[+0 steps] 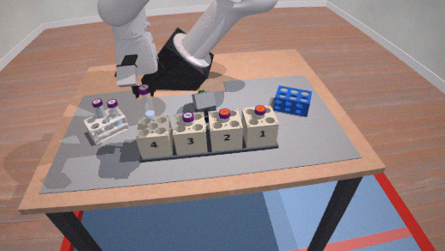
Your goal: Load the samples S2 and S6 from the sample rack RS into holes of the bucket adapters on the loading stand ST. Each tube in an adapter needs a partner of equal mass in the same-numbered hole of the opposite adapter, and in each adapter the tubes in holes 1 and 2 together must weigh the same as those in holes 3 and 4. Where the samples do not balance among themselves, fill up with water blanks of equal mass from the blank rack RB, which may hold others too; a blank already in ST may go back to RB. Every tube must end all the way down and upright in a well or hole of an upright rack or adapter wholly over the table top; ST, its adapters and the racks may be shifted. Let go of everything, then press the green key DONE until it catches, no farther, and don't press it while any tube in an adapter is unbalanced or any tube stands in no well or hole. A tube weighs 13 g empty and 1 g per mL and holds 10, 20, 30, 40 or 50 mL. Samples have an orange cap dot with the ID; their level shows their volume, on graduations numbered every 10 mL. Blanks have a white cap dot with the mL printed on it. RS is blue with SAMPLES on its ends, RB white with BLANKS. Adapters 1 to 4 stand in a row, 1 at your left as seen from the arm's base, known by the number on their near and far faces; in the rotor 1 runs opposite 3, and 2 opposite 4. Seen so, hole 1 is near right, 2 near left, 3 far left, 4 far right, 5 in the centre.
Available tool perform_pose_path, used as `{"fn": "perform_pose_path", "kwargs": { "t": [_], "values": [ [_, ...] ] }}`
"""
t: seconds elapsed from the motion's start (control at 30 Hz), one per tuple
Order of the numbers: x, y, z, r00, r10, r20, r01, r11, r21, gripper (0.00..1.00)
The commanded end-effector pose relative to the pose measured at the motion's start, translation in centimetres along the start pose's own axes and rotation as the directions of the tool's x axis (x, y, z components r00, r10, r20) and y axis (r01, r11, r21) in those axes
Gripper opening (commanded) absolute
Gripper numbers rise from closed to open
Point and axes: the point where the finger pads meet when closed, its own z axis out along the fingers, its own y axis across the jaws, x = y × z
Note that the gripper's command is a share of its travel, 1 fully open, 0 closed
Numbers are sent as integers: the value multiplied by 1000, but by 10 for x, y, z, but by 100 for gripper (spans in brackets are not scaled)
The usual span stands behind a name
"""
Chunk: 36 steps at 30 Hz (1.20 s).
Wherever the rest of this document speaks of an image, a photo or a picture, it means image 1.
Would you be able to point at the blue tube rack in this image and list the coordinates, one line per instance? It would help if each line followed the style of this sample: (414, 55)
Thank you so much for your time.
(287, 108)

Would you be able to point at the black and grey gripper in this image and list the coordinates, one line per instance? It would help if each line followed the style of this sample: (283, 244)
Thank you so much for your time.
(146, 61)

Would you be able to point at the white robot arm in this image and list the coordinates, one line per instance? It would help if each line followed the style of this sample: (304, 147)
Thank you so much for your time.
(128, 20)

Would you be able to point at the white tube rack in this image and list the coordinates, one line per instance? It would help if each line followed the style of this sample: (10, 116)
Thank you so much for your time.
(108, 130)

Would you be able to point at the beige bucket adapter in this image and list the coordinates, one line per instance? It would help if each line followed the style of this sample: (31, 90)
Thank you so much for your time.
(154, 139)
(190, 139)
(257, 132)
(227, 135)

